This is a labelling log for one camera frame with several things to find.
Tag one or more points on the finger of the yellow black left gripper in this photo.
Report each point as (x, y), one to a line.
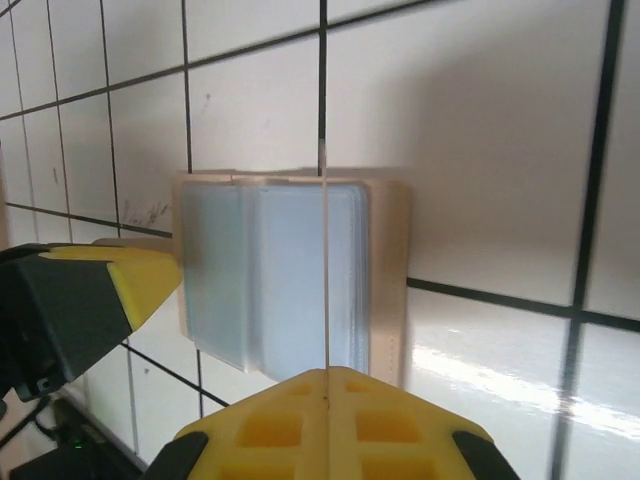
(65, 310)

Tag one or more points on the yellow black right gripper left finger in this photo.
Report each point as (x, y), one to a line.
(270, 435)

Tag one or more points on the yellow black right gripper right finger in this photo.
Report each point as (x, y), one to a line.
(390, 435)

